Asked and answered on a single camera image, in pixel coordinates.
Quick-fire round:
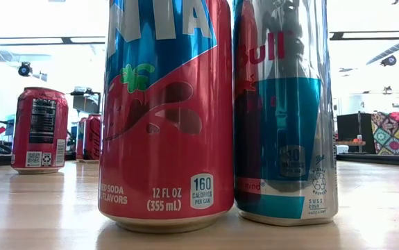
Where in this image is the red blue Fanta can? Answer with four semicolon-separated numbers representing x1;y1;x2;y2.
97;0;235;234

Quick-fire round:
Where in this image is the silver blue Red Bull can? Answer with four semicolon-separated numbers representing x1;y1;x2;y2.
232;0;339;227

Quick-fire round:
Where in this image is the red Coca-Cola can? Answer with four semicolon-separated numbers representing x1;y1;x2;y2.
10;86;69;175
85;113;102;161
76;117;87;160

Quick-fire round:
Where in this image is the dark monitor on stand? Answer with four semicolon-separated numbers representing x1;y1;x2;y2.
69;86;102;115

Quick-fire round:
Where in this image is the black cabinet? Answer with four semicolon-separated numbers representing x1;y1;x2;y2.
336;112;377;155

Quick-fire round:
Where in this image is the small wooden table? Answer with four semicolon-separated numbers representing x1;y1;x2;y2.
335;140;366;147

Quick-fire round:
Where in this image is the ceiling light fixture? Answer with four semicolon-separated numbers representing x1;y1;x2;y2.
0;35;106;45
329;30;399;41

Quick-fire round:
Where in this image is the black ceiling spotlight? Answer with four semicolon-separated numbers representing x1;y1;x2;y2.
17;61;33;78

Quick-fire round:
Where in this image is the colourful crochet blanket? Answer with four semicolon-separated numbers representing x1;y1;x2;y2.
371;109;399;156

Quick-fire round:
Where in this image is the black round ceiling device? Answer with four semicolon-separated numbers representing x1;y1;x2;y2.
380;54;398;67

